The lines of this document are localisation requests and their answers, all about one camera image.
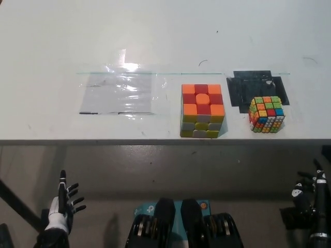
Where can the black slanted table leg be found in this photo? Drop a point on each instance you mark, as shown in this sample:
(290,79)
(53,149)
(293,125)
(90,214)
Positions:
(18,201)

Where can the teal cardboard box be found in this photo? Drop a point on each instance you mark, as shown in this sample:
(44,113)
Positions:
(144,209)

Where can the clear taped plastic sheet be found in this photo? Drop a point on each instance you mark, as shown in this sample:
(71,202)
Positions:
(116,95)

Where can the big orange red puzzle cube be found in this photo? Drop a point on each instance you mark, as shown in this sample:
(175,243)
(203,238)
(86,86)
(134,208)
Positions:
(202,108)

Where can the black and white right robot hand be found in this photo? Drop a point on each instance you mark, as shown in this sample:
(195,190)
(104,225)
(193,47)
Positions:
(320,204)

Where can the small studded multicolour puzzle cube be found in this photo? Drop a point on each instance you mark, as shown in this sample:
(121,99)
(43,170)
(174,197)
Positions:
(266,113)

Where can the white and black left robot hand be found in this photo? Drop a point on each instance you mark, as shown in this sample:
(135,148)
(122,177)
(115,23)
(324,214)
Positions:
(55,217)

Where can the black tape patch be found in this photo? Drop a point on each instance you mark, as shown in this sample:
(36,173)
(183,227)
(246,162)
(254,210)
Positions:
(248,87)

